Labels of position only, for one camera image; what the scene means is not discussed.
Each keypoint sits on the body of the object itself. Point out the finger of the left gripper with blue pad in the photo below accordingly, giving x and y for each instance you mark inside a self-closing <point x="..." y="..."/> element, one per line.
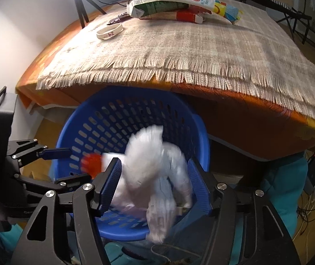
<point x="74" y="180"/>
<point x="55" y="153"/>

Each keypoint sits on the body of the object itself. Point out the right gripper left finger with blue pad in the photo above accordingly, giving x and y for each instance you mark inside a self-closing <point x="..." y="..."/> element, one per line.
<point x="105" y="185"/>

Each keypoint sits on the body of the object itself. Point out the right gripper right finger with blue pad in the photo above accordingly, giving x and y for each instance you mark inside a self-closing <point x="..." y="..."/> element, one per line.
<point x="203" y="185"/>

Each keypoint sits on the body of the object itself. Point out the orange bottle cap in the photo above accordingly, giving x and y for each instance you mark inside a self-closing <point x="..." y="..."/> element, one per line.
<point x="91" y="164"/>

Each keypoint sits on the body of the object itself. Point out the white plastic bag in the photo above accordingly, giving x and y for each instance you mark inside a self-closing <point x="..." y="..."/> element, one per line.
<point x="154" y="182"/>

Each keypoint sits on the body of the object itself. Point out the white wristband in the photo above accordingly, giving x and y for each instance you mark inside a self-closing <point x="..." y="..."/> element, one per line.
<point x="109" y="31"/>

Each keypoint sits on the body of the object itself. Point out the dark purple snack wrapper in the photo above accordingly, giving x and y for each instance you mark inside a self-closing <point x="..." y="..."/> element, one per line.
<point x="119" y="19"/>

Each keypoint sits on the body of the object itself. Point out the red paper box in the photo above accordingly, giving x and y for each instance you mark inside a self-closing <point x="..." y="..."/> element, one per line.
<point x="191" y="14"/>

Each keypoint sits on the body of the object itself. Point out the white colourful snack bag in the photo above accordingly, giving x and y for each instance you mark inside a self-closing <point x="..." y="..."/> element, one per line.
<point x="227" y="11"/>

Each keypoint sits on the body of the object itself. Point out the green white milk carton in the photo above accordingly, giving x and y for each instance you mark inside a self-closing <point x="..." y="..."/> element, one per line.
<point x="143" y="8"/>

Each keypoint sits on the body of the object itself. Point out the blue plastic laundry basket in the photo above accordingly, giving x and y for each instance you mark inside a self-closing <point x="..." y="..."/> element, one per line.
<point x="104" y="124"/>

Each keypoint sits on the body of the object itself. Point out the orange patterned mattress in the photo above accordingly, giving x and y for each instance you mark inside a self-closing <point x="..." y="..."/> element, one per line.
<point x="256" y="126"/>

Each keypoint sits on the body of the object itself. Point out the teal cloth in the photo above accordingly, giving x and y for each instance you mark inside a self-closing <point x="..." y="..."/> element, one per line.
<point x="282" y="180"/>

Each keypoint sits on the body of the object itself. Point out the beige plaid fringed blanket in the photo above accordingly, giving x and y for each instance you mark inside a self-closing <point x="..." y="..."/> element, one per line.
<point x="254" y="56"/>

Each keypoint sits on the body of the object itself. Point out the black tripod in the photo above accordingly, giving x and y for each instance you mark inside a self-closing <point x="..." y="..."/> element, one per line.
<point x="81" y="11"/>

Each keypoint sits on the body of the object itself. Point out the black folding chair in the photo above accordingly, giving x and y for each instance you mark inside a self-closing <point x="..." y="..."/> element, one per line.
<point x="291" y="15"/>

